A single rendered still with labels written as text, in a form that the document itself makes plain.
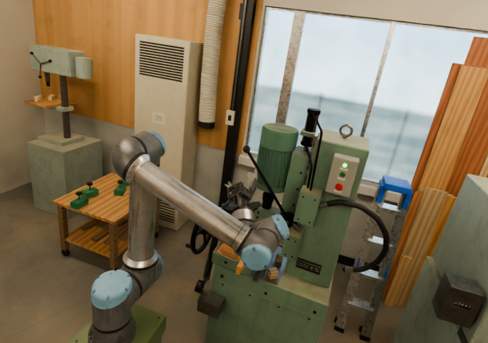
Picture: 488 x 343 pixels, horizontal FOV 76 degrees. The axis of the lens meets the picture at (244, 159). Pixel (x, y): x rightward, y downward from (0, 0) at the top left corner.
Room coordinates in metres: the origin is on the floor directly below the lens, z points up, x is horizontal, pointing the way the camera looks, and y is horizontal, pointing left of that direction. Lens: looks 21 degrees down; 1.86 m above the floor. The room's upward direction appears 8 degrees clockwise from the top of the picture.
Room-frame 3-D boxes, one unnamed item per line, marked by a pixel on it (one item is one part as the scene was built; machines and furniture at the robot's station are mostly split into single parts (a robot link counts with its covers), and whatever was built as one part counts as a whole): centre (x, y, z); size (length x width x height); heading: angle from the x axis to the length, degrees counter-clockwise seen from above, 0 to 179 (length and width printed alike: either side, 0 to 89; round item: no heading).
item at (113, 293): (0.96, 0.44, 0.83); 0.17 x 0.15 x 0.18; 163
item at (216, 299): (1.23, 0.06, 0.58); 0.12 x 0.08 x 0.08; 72
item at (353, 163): (1.21, -0.41, 1.40); 0.10 x 0.06 x 0.16; 72
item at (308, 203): (1.23, -0.31, 1.23); 0.09 x 0.08 x 0.15; 72
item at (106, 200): (2.28, 1.05, 0.32); 0.66 x 0.57 x 0.64; 164
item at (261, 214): (1.43, -0.17, 1.03); 0.14 x 0.07 x 0.09; 72
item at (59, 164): (2.86, 1.75, 0.79); 0.62 x 0.48 x 1.58; 74
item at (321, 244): (1.35, -0.43, 1.16); 0.22 x 0.22 x 0.72; 72
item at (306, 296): (1.40, -0.27, 0.76); 0.57 x 0.45 x 0.09; 72
